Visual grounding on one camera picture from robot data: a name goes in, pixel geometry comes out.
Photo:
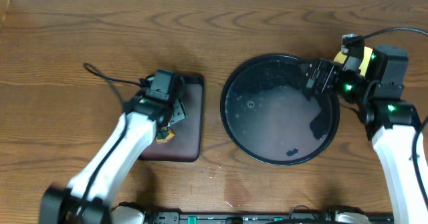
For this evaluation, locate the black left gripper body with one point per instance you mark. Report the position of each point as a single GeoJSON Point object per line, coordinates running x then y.
{"type": "Point", "coordinates": [176, 114]}

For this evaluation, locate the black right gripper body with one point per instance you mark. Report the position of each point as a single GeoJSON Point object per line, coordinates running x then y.
{"type": "Point", "coordinates": [349, 84]}

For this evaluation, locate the yellow plate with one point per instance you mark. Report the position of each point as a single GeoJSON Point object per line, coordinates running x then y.
{"type": "Point", "coordinates": [340, 58]}

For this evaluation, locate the yellow green scrubbing sponge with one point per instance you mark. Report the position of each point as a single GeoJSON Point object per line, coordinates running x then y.
{"type": "Point", "coordinates": [165, 135]}

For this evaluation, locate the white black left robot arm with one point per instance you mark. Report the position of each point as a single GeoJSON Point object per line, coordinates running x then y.
{"type": "Point", "coordinates": [145, 119]}

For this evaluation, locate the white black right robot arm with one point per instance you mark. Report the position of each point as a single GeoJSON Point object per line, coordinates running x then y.
{"type": "Point", "coordinates": [392, 125]}

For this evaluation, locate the black rectangular water tray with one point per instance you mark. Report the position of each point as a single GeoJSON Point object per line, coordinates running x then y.
{"type": "Point", "coordinates": [184, 145]}

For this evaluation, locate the round black serving tray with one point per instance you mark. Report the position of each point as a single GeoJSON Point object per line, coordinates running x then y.
{"type": "Point", "coordinates": [268, 113]}

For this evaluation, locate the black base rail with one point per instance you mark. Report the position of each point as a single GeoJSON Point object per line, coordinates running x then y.
{"type": "Point", "coordinates": [129, 213]}

